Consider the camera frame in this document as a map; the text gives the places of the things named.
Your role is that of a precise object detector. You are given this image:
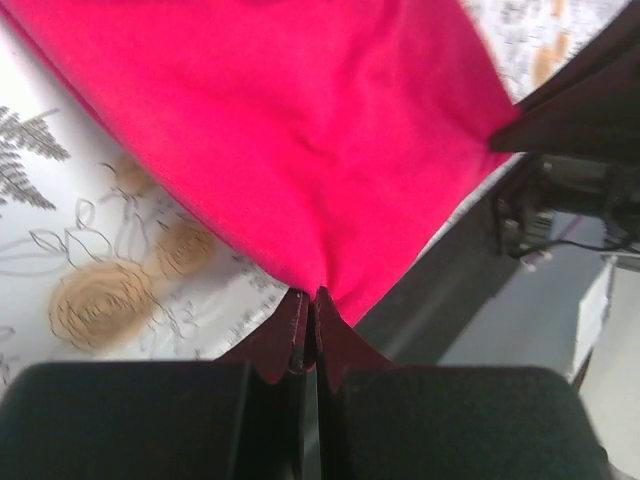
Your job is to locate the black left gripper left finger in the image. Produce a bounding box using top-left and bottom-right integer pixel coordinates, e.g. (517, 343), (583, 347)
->
(1, 291), (308, 479)

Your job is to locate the bright pink t shirt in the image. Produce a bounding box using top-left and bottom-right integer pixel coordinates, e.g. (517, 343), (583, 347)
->
(1, 1), (517, 324)

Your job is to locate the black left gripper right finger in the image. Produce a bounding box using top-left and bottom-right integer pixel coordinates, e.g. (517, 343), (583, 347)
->
(312, 289), (612, 479)

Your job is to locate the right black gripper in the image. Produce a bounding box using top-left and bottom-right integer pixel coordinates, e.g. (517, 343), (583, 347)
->
(489, 1), (639, 270)

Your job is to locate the floral patterned table mat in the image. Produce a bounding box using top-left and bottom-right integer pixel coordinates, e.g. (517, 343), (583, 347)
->
(0, 0), (581, 386)

